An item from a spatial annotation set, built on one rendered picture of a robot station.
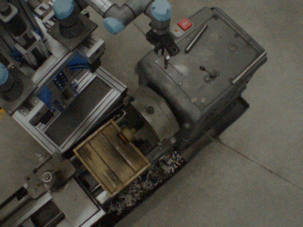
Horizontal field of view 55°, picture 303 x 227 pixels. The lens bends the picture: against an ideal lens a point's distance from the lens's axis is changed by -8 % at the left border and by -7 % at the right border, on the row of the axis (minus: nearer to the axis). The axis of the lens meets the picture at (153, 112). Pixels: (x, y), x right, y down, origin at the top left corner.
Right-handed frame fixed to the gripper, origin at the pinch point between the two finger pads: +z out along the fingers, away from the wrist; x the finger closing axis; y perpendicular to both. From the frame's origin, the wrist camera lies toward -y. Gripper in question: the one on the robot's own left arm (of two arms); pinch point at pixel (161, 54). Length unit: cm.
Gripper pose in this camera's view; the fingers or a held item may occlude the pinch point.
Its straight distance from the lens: 146.3
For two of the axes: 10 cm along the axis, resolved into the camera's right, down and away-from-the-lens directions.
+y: -6.7, -7.1, 2.2
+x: -7.4, 6.4, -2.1
